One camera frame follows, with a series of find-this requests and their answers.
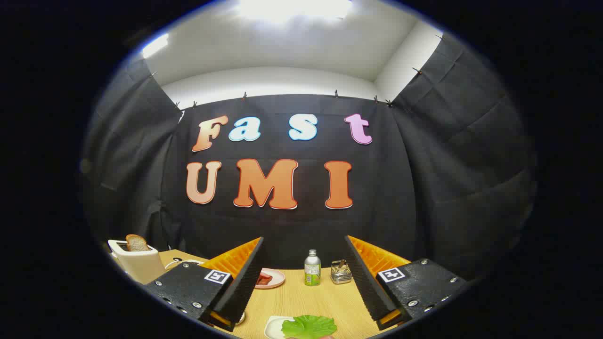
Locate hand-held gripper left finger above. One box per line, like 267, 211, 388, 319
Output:
144, 236, 265, 332

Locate pink round plate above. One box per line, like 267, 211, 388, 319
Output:
254, 268, 286, 290

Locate cream white toaster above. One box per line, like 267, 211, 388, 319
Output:
107, 239, 166, 285

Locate black backdrop cloth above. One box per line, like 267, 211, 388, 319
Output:
80, 33, 538, 283

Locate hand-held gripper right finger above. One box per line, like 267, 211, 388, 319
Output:
344, 235, 468, 331

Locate white round plate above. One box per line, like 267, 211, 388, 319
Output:
264, 315, 337, 339

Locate metal wire basket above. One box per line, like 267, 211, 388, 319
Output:
330, 259, 353, 284

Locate toasted bread slice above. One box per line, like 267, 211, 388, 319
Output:
125, 234, 150, 252

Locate green and silver bottle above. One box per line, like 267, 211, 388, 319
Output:
304, 249, 322, 287

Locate green lettuce leaf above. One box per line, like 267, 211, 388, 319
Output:
281, 315, 338, 339

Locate ceiling light panel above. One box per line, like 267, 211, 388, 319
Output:
236, 0, 354, 22

